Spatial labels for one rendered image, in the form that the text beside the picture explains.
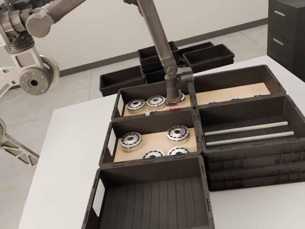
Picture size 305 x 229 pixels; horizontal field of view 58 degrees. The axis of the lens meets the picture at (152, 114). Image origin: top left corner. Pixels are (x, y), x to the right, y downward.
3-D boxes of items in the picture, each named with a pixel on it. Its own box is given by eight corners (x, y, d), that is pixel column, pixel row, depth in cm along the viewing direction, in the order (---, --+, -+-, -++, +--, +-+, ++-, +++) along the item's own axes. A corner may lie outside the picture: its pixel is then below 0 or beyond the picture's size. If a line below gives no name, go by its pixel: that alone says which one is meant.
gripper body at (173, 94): (181, 92, 134) (179, 79, 130) (180, 104, 126) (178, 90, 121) (168, 93, 135) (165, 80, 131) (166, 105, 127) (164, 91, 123)
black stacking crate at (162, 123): (107, 187, 111) (98, 167, 105) (117, 139, 135) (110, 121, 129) (205, 176, 105) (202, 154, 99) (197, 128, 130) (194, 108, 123)
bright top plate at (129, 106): (125, 111, 147) (125, 110, 146) (128, 101, 155) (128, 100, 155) (144, 108, 145) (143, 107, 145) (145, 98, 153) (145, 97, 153)
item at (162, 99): (146, 108, 145) (146, 107, 144) (147, 98, 153) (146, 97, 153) (165, 104, 144) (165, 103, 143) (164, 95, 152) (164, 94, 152)
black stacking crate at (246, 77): (198, 127, 130) (195, 108, 124) (192, 95, 154) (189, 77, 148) (285, 115, 124) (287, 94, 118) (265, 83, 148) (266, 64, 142)
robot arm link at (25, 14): (18, 11, 99) (15, 16, 95) (45, 4, 99) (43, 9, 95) (30, 34, 105) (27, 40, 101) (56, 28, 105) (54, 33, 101)
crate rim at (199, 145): (99, 171, 106) (97, 166, 104) (111, 124, 130) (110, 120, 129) (203, 158, 100) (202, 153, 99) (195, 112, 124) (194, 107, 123)
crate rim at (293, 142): (203, 158, 100) (202, 153, 99) (195, 112, 124) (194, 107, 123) (319, 143, 94) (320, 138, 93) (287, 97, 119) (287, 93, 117)
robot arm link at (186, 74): (163, 58, 122) (167, 68, 116) (188, 53, 123) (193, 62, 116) (166, 81, 130) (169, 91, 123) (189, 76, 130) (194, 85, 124)
